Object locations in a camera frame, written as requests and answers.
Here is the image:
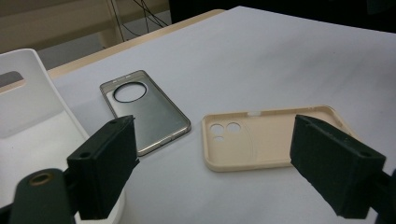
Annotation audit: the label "white table sheet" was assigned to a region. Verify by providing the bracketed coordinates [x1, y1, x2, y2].
[50, 5, 396, 224]

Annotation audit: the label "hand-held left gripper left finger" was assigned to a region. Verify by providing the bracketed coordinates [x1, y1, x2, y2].
[66, 115, 140, 221]

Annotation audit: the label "white plastic storage box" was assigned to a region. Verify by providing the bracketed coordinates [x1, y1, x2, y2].
[0, 48, 127, 224]

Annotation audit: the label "beige phone case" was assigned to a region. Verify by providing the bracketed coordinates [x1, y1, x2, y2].
[201, 105, 359, 173]

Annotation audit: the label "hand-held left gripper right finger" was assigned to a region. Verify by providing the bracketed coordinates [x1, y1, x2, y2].
[289, 114, 387, 219]

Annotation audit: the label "black floor cables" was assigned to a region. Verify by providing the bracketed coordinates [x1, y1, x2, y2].
[108, 0, 169, 43]

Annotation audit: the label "grey phone case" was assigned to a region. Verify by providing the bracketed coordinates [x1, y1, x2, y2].
[99, 69, 191, 157]

